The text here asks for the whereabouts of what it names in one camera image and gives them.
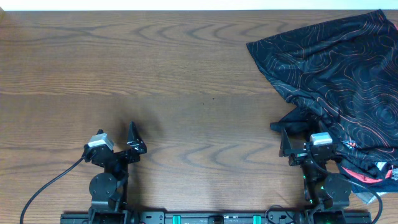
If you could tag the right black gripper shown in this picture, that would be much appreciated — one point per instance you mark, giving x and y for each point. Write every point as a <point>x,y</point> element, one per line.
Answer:
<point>285,145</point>

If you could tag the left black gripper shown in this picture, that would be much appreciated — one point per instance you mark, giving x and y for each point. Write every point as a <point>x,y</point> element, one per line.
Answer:
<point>119,154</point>

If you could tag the black orange-patterned jersey shirt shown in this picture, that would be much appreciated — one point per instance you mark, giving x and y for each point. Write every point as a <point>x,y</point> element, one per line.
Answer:
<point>343,74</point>

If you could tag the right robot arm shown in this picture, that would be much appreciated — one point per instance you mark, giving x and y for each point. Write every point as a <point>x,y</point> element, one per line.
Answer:
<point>327,193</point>

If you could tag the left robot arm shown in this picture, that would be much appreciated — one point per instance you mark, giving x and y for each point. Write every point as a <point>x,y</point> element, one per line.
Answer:
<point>109,189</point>

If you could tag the red printed t-shirt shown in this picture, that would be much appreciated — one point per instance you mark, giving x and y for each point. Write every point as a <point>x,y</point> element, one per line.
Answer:
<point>366,179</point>

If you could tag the grey garment corner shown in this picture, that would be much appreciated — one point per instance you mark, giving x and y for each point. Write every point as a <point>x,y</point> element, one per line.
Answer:
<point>366,197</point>

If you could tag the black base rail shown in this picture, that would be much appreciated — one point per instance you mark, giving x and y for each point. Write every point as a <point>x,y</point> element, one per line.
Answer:
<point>271,216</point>

